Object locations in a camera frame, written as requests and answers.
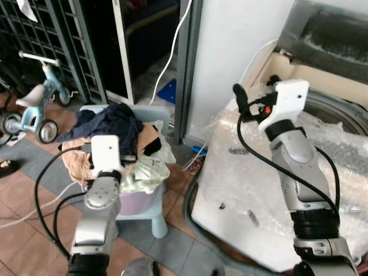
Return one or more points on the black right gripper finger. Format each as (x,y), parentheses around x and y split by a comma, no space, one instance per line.
(241,98)

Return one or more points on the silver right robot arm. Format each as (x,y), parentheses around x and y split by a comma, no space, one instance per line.
(296,167)

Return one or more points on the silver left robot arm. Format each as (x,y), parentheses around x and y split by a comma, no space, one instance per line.
(95,224)

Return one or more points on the white top-load washing machine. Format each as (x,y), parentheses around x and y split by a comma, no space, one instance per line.
(253,241)

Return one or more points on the pale green white garment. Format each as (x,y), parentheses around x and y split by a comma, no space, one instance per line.
(146,172)

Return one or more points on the small black garment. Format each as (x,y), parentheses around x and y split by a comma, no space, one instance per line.
(152,147)

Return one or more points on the navy blue garment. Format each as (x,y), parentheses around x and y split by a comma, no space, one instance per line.
(112,123)

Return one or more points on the purple plastic basin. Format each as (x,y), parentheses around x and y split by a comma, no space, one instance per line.
(138,202)

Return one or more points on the beige garment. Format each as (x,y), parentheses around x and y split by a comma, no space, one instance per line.
(75,164)

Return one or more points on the clear bubble wrap sheet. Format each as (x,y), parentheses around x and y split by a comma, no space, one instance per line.
(247,167)

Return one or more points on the pale blue plastic stool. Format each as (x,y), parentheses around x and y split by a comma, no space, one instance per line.
(150,221)

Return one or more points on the small blue box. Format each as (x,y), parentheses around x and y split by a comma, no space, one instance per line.
(168,93)

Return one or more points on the steel washer drum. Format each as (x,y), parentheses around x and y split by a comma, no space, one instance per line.
(336,112)

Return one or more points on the grey transparent washer lid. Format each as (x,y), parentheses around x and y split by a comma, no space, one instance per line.
(333,40)

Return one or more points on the grey robot foot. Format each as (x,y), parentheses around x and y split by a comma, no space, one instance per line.
(141,268)

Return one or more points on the light blue child tricycle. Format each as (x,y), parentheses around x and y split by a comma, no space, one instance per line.
(34,96)

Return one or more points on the dark sandal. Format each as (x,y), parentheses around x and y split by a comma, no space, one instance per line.
(8,168)

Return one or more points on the white paper scrap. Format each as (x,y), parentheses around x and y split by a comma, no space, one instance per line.
(27,10)

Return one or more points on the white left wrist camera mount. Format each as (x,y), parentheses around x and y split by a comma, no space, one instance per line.
(106,152)

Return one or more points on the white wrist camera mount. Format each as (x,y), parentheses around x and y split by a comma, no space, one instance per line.
(106,152)
(287,98)

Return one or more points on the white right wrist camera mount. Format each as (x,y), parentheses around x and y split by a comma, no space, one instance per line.
(287,98)

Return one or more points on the grey door post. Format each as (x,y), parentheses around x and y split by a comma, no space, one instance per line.
(187,86)

